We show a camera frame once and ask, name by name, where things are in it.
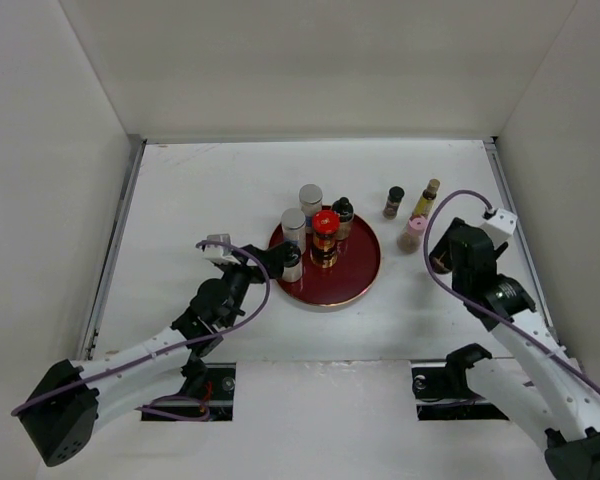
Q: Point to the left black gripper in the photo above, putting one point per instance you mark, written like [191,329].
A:
[272,257]

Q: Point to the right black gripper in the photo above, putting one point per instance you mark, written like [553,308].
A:
[445,240]

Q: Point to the black-cap white bottle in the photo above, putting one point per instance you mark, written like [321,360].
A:
[293,267]

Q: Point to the pink-lid spice jar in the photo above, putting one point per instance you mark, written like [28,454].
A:
[411,236]

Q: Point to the yellow-label sesame oil bottle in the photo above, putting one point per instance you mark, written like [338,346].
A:
[427,199]

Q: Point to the red-lid chili sauce jar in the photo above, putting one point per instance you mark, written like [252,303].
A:
[323,248]

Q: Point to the small black-cap spice jar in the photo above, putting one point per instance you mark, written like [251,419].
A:
[393,202]

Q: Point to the black-cap grinder bottle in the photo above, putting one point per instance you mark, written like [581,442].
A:
[345,211]

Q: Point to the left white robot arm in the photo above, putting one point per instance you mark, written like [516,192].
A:
[75,399]

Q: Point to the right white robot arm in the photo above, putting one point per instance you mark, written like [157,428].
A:
[559,411]

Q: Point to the round red lacquer tray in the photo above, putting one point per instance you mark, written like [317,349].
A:
[357,267]

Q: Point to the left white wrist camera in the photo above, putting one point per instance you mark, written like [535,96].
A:
[216,249]

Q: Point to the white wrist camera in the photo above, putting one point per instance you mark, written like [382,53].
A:
[499,225]
[216,249]

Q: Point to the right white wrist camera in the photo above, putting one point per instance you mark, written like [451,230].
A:
[499,225]

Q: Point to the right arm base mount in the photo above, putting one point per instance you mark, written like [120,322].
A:
[441,390]

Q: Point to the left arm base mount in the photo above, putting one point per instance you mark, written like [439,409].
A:
[210,399]

